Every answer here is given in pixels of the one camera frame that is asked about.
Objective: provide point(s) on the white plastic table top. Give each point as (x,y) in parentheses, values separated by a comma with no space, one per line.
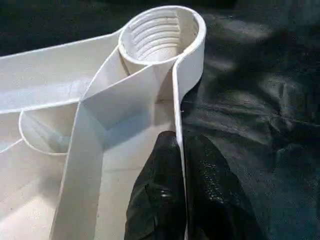
(60,85)

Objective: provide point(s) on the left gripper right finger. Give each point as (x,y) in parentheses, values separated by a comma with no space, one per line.
(215,210)

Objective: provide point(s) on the black work mat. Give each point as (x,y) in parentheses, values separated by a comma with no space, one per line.
(260,100)

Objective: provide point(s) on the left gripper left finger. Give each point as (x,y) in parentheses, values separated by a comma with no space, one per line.
(157,200)

